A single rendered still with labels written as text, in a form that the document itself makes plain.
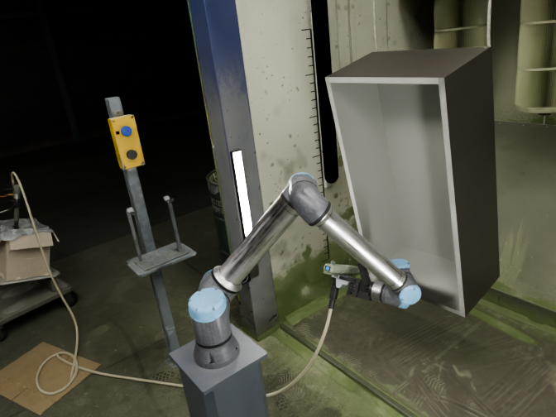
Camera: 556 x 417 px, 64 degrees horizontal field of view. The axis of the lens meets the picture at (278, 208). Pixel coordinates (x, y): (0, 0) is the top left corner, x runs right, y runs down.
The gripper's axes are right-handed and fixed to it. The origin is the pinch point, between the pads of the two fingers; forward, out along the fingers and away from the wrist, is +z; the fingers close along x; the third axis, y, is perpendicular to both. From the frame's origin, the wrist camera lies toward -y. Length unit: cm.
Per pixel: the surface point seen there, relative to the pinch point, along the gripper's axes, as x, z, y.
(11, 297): -10, 260, 82
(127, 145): -57, 100, -41
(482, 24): 85, -23, -164
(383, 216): 50, 1, -35
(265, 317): 47, 64, 43
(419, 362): 65, -31, 42
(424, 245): 72, -19, -23
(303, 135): 31, 54, -74
